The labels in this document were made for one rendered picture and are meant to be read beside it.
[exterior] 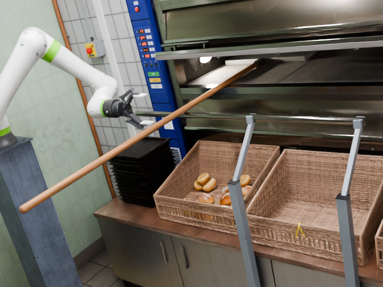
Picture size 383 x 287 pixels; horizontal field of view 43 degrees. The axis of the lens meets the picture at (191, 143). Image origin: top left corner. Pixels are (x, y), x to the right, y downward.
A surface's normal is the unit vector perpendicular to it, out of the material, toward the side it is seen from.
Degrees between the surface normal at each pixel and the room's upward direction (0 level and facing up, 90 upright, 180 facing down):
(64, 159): 90
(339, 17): 70
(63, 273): 90
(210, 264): 90
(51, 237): 90
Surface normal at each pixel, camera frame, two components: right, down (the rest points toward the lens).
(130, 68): -0.59, 0.40
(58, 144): 0.78, 0.07
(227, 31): -0.63, 0.07
